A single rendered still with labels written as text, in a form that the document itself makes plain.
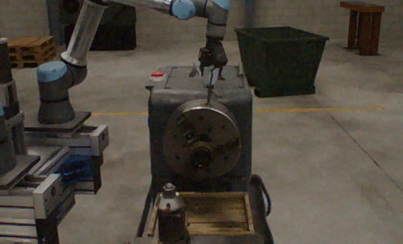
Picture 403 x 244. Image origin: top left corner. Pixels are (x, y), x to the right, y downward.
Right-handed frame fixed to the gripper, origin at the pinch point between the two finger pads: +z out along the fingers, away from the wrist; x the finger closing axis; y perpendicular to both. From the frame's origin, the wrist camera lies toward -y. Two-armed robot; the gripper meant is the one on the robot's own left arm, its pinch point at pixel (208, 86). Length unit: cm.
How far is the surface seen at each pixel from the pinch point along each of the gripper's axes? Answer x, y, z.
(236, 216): -6, -34, 39
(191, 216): 9, -28, 42
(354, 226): -153, 57, 110
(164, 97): 12.7, 14.5, 10.6
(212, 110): -0.3, -8.4, 7.5
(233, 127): -8.8, -11.6, 13.2
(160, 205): 32, -58, 19
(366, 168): -224, 134, 104
